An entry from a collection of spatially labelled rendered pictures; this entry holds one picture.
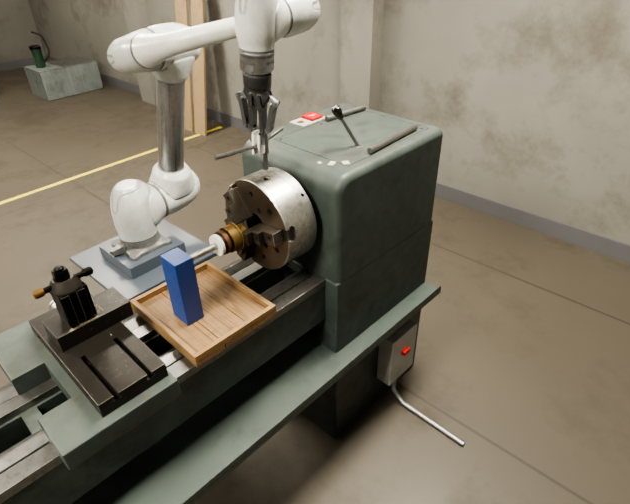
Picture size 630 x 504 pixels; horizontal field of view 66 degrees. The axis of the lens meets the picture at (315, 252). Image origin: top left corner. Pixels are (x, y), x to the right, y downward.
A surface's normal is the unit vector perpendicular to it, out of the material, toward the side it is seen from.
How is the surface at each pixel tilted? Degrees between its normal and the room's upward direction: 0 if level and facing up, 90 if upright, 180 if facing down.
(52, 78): 90
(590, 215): 90
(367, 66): 90
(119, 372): 0
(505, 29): 90
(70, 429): 0
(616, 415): 0
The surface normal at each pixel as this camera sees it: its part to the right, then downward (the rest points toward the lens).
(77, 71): 0.74, 0.37
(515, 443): -0.02, -0.83
